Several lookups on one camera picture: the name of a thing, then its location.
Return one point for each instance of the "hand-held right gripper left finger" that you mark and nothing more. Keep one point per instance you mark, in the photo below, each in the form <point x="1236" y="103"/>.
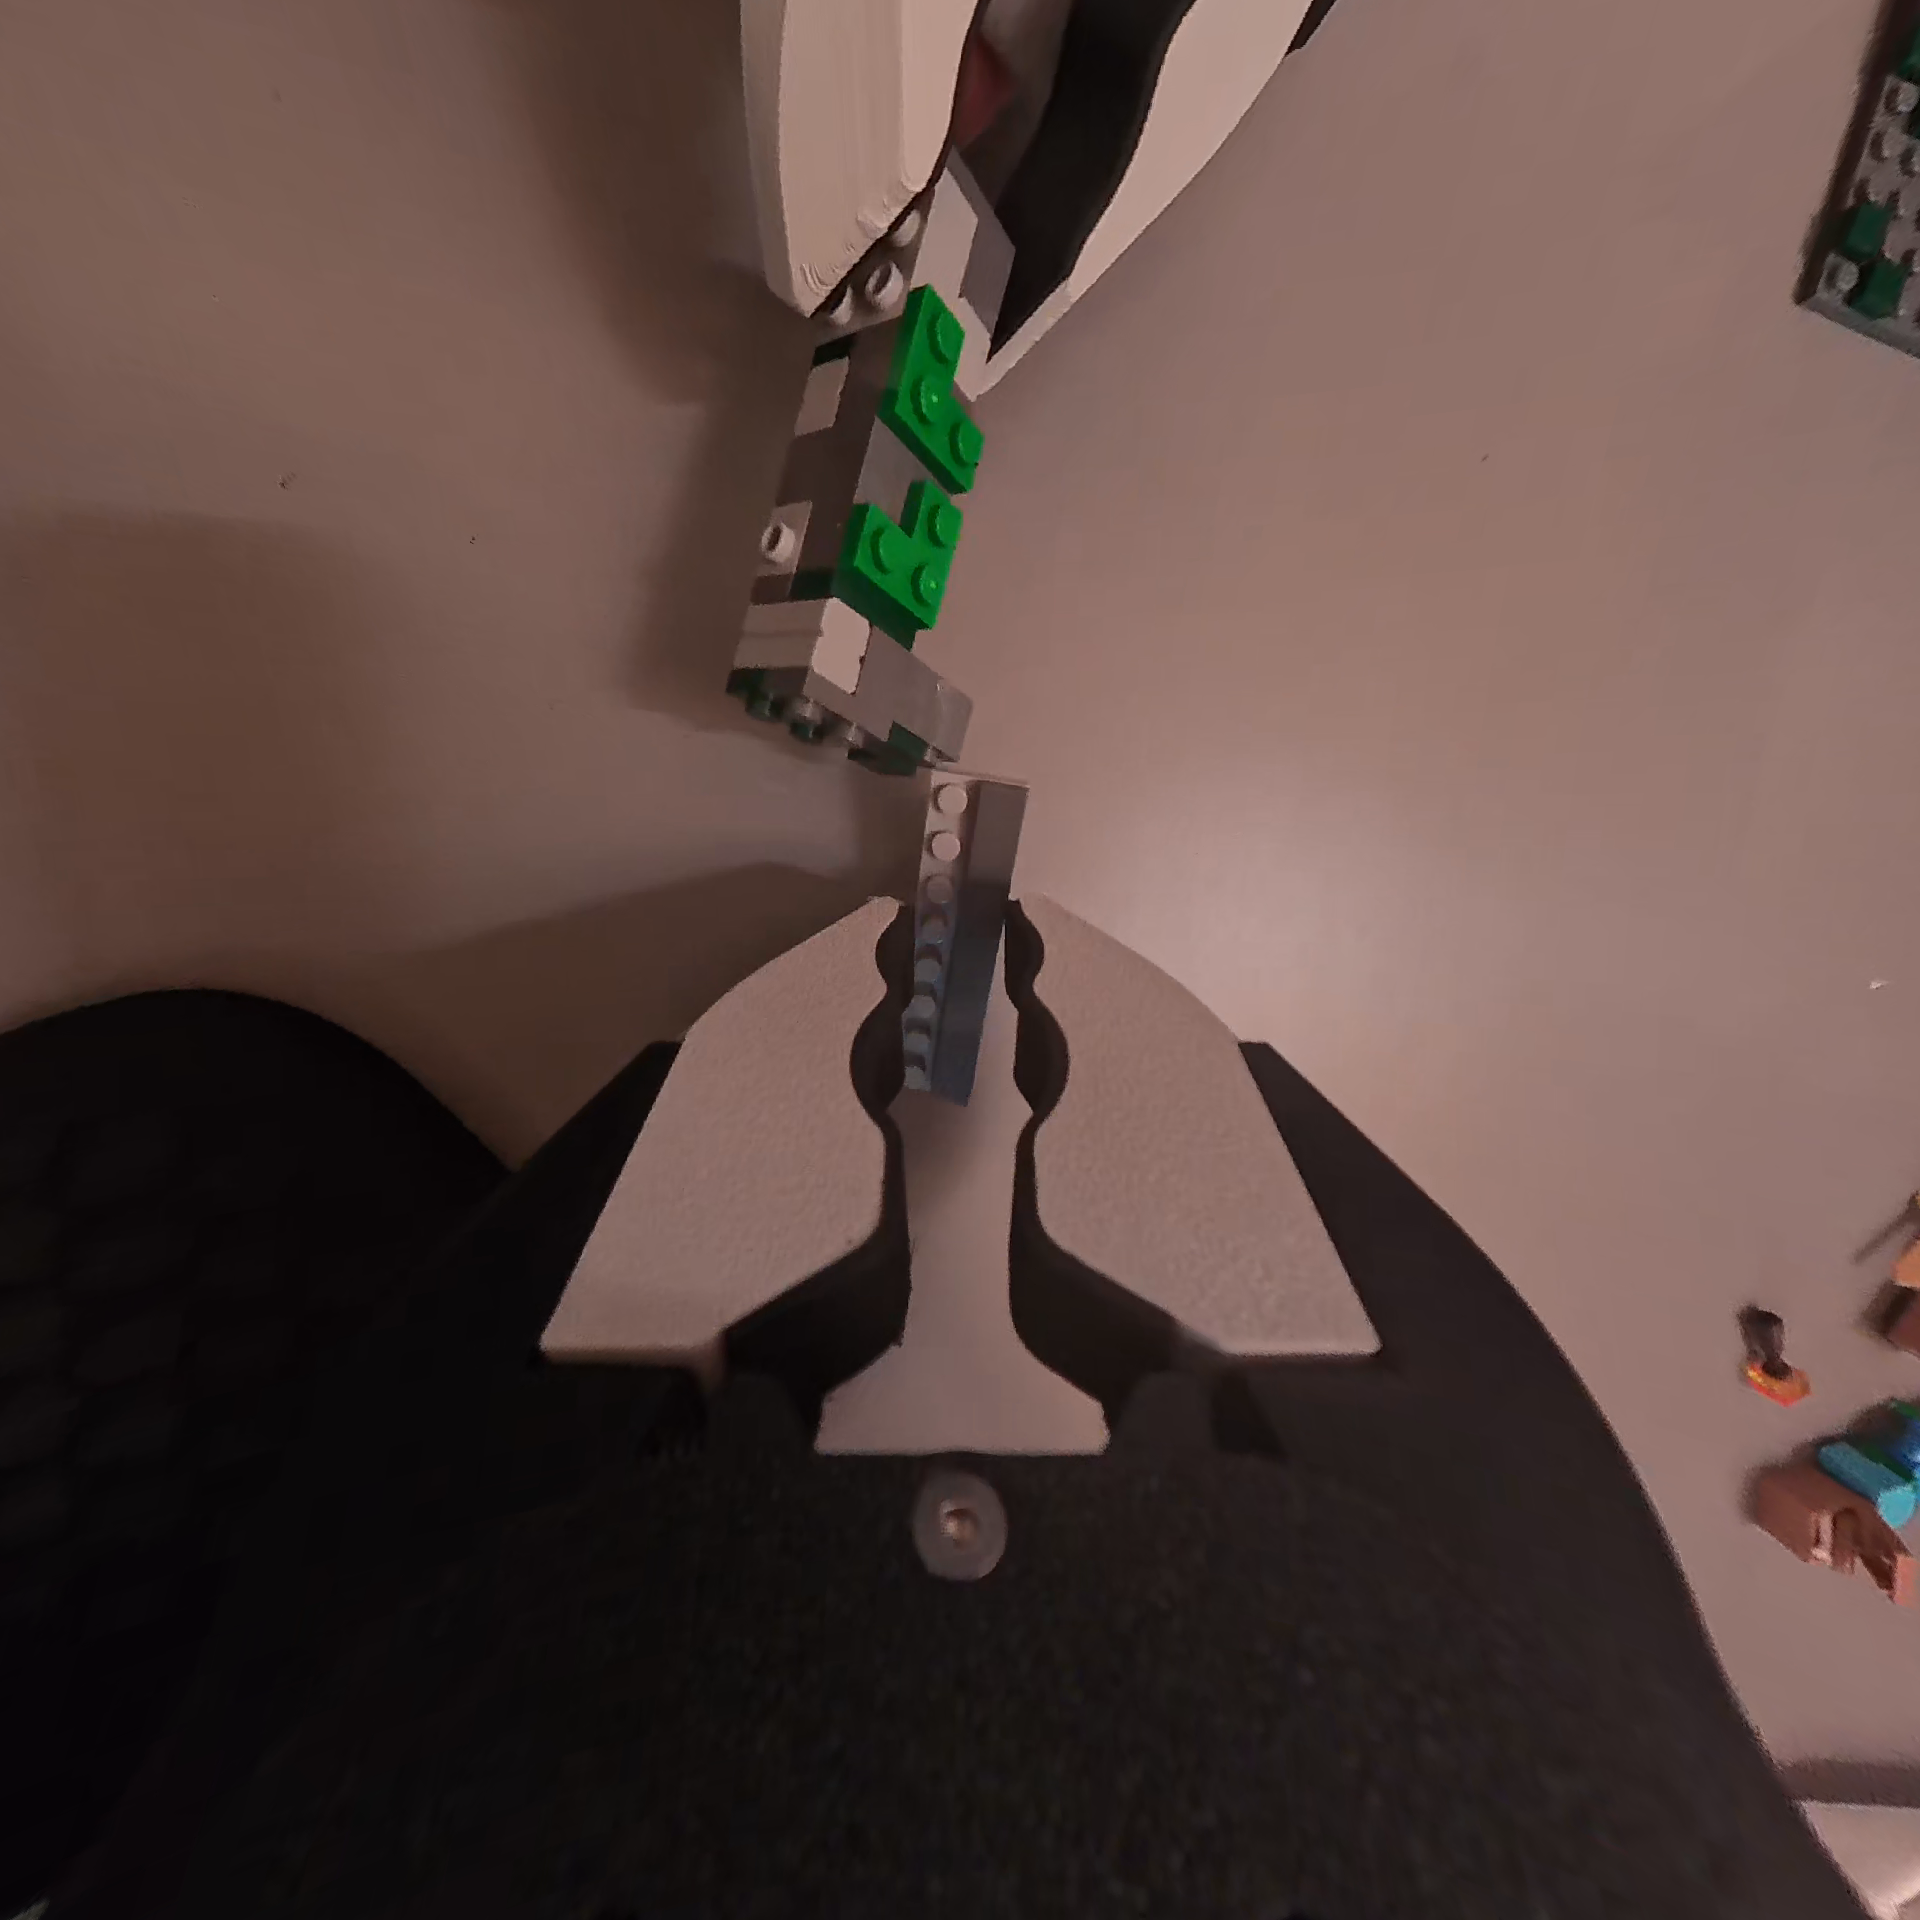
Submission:
<point x="736" y="1188"/>

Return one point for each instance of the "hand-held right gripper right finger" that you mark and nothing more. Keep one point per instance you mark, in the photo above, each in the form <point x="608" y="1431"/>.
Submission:
<point x="1201" y="1188"/>

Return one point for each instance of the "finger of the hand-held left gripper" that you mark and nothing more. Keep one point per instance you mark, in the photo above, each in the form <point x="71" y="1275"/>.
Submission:
<point x="842" y="136"/>
<point x="1186" y="106"/>

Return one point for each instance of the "long light grey plate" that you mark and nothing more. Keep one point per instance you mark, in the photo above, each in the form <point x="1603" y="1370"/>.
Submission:
<point x="960" y="932"/>

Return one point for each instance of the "grey white brick column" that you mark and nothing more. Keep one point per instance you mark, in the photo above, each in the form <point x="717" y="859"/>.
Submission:
<point x="825" y="511"/>

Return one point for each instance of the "black quilted wrist rest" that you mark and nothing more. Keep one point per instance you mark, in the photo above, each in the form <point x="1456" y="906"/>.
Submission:
<point x="211" y="1440"/>

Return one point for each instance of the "grey green brick tower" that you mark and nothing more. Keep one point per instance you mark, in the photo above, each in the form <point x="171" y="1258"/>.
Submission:
<point x="1874" y="211"/>

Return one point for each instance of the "pile of colourful brick figures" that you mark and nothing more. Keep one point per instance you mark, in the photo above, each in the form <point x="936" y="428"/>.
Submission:
<point x="1860" y="1471"/>

